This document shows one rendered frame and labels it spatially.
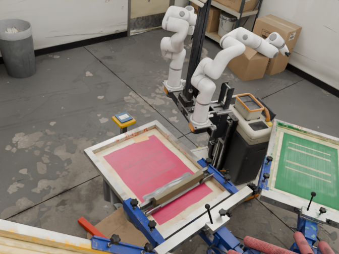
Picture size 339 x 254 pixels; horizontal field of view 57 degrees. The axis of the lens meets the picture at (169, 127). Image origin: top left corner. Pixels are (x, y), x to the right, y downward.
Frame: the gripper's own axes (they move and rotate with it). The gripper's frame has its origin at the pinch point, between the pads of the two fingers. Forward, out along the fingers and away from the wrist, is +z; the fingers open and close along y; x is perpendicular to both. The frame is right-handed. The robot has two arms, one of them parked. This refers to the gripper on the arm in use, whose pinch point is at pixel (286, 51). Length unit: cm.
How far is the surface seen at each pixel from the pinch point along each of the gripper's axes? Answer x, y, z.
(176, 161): -83, 55, -57
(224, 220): -55, 101, -75
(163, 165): -89, 56, -65
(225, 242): -57, 111, -78
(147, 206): -89, 81, -91
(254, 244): -44, 115, -75
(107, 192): -136, 57, -72
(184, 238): -70, 103, -91
